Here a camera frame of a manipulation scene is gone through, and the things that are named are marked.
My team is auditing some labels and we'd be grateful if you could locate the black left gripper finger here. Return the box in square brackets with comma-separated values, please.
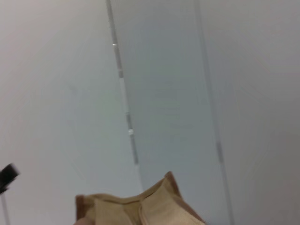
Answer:
[0, 163, 21, 195]

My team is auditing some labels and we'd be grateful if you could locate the khaki canvas food bag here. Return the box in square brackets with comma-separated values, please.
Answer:
[75, 171, 207, 225]

